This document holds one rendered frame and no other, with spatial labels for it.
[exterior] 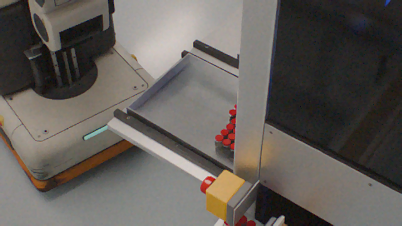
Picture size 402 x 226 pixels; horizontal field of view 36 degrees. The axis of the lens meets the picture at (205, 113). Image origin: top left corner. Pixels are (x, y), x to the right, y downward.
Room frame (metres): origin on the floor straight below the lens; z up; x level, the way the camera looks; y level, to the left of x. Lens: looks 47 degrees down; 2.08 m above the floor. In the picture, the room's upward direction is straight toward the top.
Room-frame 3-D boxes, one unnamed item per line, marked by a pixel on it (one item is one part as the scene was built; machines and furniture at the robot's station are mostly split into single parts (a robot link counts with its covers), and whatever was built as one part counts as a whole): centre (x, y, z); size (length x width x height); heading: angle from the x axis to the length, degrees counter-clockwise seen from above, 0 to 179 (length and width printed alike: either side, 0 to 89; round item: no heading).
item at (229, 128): (1.05, -0.08, 0.90); 0.18 x 0.02 x 0.05; 143
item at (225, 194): (0.76, -0.05, 0.99); 0.08 x 0.07 x 0.07; 54
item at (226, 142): (1.03, -0.10, 0.90); 0.18 x 0.02 x 0.05; 143
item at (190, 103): (1.10, -0.01, 0.90); 0.34 x 0.26 x 0.04; 53
